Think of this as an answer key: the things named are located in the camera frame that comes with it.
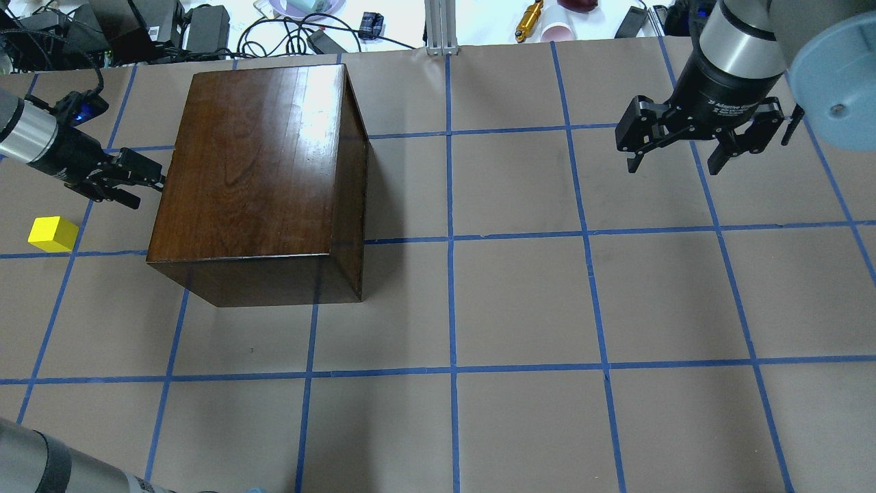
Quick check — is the dark wooden drawer cabinet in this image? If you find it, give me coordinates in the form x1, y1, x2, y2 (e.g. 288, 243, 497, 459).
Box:
146, 64, 372, 307

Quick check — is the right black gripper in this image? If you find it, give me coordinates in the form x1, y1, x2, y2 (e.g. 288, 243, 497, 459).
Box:
615, 48, 784, 177

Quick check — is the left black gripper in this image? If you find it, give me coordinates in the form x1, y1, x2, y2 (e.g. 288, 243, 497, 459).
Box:
42, 130, 166, 210

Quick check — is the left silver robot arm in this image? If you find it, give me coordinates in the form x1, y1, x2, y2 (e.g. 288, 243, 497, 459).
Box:
1, 90, 166, 210

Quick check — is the small blue black device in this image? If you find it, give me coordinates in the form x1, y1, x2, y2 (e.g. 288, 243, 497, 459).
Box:
357, 12, 385, 41

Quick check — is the aluminium frame post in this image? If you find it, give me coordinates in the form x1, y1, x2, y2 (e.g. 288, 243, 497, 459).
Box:
424, 0, 459, 56

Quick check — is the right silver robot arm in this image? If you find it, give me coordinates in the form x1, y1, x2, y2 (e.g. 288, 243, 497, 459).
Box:
615, 1, 875, 175

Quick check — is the yellow wooden cube block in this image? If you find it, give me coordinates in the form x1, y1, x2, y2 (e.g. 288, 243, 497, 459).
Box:
27, 216, 79, 253

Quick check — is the black power adapter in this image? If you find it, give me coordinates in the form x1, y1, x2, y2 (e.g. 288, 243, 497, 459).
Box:
184, 4, 231, 53

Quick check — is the gold metal cylinder tool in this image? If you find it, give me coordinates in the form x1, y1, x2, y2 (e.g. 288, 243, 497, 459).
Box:
514, 0, 543, 43

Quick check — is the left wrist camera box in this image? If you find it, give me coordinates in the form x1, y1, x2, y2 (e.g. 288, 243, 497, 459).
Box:
53, 91, 109, 127

